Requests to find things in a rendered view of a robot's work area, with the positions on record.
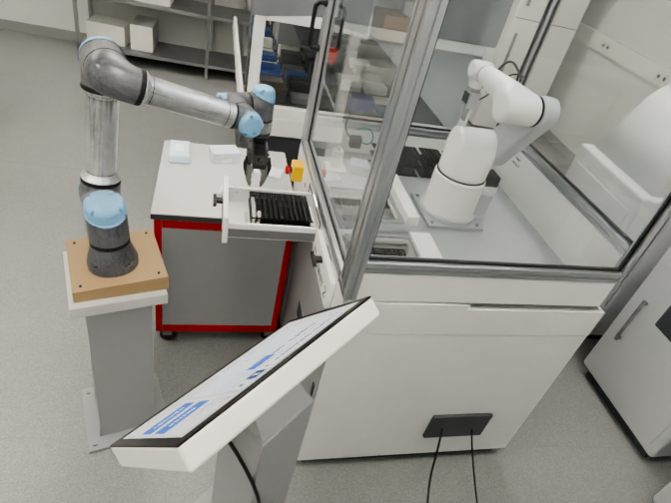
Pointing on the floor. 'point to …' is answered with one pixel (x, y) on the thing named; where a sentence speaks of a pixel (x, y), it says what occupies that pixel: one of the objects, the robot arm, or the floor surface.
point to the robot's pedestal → (118, 363)
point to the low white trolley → (215, 251)
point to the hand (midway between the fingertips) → (255, 184)
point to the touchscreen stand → (259, 463)
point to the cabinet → (417, 383)
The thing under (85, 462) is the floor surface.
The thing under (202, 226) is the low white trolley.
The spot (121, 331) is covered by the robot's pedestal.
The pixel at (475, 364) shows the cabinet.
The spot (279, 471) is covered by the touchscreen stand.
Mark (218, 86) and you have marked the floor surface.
